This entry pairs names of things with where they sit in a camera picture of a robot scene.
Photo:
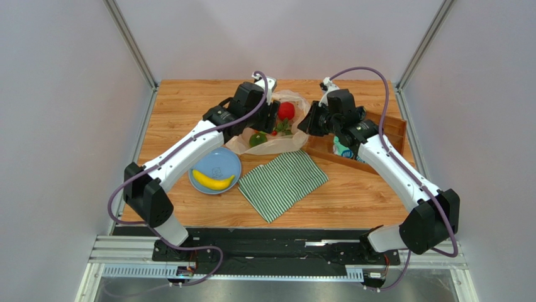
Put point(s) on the translucent banana print plastic bag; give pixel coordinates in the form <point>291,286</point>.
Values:
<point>276,144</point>

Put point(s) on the blue plate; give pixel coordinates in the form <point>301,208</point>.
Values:
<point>220,165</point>

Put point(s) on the yellow banana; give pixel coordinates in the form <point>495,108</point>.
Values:
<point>212,184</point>

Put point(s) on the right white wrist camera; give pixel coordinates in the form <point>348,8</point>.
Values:
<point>326,86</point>

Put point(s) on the wooden compartment tray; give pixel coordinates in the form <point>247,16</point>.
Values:
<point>322,147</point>

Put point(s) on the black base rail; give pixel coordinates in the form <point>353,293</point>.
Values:
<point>274,251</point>

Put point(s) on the teal white socks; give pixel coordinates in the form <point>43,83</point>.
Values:
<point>340,150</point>

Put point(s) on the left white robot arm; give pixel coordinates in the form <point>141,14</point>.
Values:
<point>146,186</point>

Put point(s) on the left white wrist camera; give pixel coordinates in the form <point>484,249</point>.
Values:
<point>266,83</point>

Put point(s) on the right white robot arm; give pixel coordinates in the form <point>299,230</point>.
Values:
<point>433,213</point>

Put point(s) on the green striped cloth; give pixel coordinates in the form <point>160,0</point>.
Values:
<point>275,187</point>

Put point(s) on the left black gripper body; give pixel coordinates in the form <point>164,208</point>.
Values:
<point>260,121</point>

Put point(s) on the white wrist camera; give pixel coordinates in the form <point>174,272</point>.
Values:
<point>326,86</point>
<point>266,83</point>

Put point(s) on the dark green mango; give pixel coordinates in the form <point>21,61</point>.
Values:
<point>258,138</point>

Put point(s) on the cherry sprig with leaves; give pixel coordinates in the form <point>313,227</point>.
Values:
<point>282,128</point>

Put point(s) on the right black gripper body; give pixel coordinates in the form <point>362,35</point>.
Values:
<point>314,119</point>

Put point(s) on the red pomegranate fruit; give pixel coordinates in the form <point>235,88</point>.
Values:
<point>286,111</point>

